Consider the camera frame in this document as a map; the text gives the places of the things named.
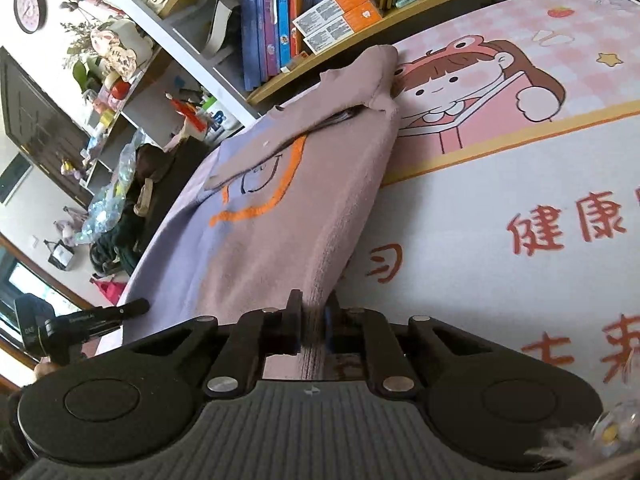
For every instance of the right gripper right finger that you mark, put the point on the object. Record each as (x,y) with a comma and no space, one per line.
(367,334)

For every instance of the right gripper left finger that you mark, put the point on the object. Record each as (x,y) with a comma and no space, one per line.
(257,335)

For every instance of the purple and mauve sweater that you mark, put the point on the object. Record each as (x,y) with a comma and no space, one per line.
(278,208)

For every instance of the person's left hand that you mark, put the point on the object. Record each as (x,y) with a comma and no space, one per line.
(45,367)

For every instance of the dark green garment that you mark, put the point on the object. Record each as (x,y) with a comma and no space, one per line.
(115,250)

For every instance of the iridescent plastic bag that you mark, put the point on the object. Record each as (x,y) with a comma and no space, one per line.
(107,206)

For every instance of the pink cartoon table mat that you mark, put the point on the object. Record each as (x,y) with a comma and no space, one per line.
(509,206)

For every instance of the dark maroon bag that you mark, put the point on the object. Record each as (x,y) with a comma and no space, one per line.
(151,163)

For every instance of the white plastic tub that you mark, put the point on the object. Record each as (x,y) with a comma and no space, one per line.
(219,118)

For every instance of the lower orange white box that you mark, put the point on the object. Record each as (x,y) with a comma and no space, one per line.
(344,26)

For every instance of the orange white box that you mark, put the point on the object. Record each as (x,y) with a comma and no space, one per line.
(344,26)
(322,13)

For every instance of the upper orange white box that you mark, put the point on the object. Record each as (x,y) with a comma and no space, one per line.
(322,13)

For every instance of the round pink wall clock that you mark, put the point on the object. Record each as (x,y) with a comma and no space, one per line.
(30,15)

